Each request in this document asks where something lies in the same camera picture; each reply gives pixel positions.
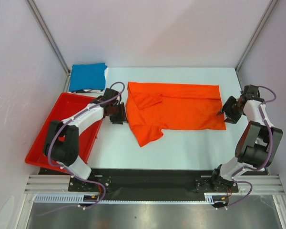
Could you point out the red plastic bin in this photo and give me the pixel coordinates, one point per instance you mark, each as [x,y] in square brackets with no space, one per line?
[66,105]

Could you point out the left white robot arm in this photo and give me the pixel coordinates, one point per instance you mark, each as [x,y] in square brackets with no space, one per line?
[62,142]

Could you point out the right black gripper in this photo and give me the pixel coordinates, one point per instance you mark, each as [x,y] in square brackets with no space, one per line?
[231,118]

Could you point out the orange t shirt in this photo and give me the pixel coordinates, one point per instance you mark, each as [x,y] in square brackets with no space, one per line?
[154,107]

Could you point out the folded blue t shirt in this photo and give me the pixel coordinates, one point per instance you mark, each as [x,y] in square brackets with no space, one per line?
[88,77]

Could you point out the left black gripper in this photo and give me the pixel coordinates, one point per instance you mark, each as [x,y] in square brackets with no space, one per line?
[122,118]

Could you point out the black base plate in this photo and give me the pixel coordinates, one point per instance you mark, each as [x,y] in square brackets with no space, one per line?
[150,184]

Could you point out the aluminium frame rail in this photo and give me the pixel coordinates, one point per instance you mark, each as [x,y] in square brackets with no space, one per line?
[58,184]

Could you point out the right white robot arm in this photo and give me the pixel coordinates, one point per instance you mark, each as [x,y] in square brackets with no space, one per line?
[258,144]

